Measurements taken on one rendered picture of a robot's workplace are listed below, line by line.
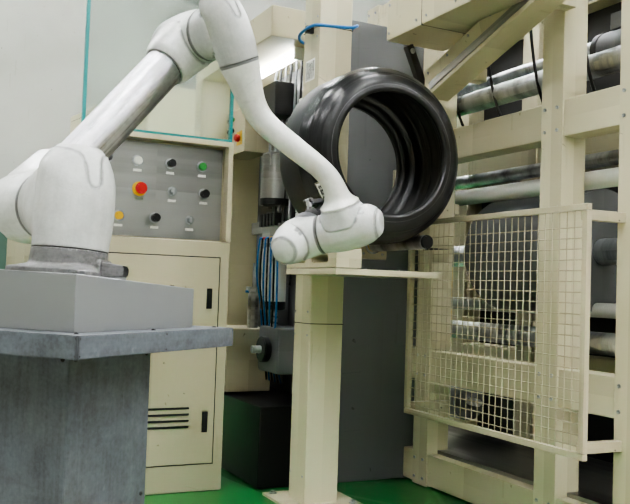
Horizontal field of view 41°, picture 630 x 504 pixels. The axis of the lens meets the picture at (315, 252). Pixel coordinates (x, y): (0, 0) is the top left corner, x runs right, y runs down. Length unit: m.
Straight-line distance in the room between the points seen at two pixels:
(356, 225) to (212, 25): 0.59
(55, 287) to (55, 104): 10.24
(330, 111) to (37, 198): 1.08
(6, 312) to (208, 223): 1.62
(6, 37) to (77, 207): 10.06
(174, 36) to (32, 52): 9.65
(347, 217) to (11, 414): 0.91
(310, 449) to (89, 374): 1.41
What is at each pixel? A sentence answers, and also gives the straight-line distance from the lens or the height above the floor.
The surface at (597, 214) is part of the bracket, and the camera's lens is 2.47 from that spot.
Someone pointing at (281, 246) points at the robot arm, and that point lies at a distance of 2.13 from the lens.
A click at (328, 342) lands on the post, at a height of 0.56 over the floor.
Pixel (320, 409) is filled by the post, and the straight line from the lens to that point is 2.95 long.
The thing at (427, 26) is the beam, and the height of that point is 1.64.
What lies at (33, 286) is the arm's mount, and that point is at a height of 0.73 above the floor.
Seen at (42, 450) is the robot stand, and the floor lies 0.42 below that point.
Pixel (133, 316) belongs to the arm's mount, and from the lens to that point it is 1.65.
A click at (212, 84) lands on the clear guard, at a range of 3.20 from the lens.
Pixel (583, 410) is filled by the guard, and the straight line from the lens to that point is 2.43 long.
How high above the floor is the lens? 0.74
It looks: 2 degrees up
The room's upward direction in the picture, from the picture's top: 2 degrees clockwise
